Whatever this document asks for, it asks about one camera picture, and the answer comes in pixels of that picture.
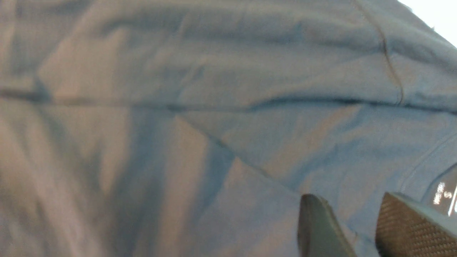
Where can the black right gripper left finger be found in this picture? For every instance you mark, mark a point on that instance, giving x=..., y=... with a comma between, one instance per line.
x=319, y=233

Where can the dark gray long-sleeve shirt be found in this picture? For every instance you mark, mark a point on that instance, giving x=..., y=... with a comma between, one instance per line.
x=191, y=128

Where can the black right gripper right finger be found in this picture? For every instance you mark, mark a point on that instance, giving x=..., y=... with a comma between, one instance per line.
x=407, y=228

